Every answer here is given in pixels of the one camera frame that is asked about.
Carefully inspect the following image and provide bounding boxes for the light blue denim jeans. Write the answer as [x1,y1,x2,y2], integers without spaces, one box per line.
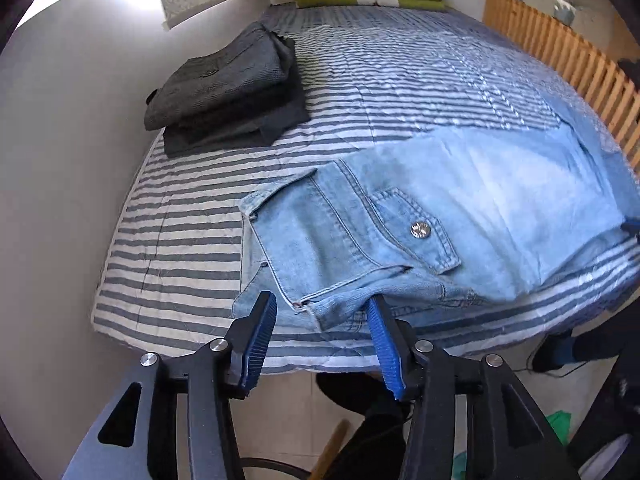
[232,116,639,333]

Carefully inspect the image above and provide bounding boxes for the blue white striped quilt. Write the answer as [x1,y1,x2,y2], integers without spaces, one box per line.
[91,6,639,373]

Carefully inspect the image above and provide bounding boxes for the black folded garment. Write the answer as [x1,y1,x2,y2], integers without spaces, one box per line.
[163,62,310,159]

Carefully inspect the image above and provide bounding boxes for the grey tweed folded garment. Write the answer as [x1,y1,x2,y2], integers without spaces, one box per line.
[143,22,295,130]

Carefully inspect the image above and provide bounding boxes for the wooden slatted headboard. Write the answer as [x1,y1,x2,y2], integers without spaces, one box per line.
[483,0,640,171]

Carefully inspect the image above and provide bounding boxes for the small potted plant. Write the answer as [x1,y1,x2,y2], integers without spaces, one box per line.
[553,0,587,27]

